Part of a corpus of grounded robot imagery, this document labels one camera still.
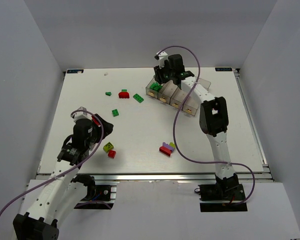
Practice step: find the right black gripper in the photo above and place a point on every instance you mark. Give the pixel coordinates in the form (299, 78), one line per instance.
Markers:
(159, 75)

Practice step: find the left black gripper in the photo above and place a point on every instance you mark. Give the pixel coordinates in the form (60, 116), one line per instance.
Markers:
(100, 124)

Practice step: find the green long brick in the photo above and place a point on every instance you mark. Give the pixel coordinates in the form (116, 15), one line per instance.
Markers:
(158, 88)

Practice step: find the green 2x2 brick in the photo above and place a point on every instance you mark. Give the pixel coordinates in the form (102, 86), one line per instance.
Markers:
(155, 88)
(115, 113)

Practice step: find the green 2x3 brick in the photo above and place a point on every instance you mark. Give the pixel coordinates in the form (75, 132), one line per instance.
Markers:
(138, 98)

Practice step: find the red brick with green top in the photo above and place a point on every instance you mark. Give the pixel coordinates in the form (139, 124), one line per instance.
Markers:
(124, 94)

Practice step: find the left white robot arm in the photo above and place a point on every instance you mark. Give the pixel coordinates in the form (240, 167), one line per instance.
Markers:
(65, 188)

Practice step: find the red brick near left arm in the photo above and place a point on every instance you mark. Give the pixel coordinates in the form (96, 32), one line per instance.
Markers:
(95, 120)

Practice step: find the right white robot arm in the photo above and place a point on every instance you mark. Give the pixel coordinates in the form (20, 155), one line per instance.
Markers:
(213, 118)

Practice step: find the lime yellow brick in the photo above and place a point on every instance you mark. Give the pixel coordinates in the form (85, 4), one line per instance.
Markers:
(108, 147)

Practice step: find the red small brick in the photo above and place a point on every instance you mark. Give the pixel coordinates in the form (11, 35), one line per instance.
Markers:
(112, 154)

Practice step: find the lilac purple brick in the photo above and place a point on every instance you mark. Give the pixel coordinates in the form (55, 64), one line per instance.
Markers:
(168, 146)

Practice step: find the right corner logo sticker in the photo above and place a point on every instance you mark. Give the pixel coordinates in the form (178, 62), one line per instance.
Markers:
(223, 69)

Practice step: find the corner logo sticker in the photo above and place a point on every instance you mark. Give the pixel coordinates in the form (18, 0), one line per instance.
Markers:
(74, 71)
(223, 69)

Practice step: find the lime small brick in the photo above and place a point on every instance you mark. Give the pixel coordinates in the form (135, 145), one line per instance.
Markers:
(172, 145)

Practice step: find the left corner logo sticker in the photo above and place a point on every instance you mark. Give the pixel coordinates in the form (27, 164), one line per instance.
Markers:
(74, 71)

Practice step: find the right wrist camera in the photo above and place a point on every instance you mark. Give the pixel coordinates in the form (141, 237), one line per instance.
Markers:
(161, 57)

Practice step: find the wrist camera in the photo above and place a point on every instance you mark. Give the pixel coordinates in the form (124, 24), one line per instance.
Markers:
(81, 113)
(161, 57)

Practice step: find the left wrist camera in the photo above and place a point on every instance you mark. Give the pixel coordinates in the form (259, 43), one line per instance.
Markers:
(81, 113)

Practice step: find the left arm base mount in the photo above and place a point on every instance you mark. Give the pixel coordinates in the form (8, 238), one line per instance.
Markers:
(99, 196)

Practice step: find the aluminium front rail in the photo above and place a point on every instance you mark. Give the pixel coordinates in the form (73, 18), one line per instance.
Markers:
(265, 176)

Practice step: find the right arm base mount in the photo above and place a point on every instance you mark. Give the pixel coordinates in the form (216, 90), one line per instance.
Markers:
(226, 195)

